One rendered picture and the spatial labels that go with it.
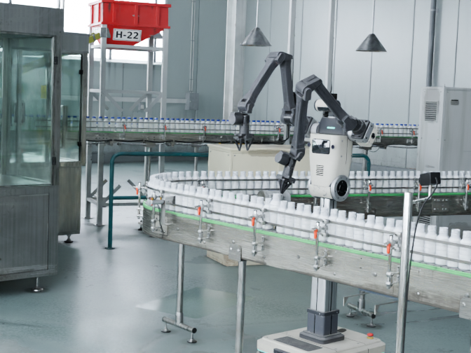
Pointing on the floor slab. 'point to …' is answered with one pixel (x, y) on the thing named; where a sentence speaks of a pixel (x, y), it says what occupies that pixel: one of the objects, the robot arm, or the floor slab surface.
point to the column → (234, 56)
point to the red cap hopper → (154, 22)
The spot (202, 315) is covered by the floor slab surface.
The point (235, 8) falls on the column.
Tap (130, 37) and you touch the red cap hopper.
